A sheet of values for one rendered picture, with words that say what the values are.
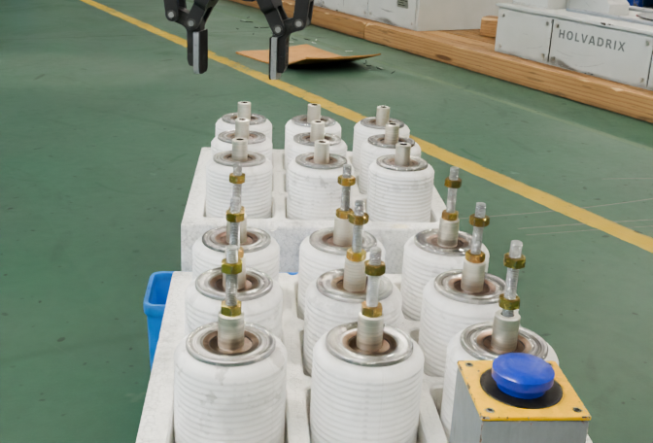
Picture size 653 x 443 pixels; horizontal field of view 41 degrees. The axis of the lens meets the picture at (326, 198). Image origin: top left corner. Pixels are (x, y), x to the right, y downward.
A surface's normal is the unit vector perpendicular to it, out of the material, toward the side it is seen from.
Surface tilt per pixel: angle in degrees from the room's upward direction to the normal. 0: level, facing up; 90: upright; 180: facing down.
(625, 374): 0
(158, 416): 0
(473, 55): 90
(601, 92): 90
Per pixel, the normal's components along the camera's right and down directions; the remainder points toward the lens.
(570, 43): -0.87, 0.12
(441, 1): 0.50, 0.30
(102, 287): 0.04, -0.94
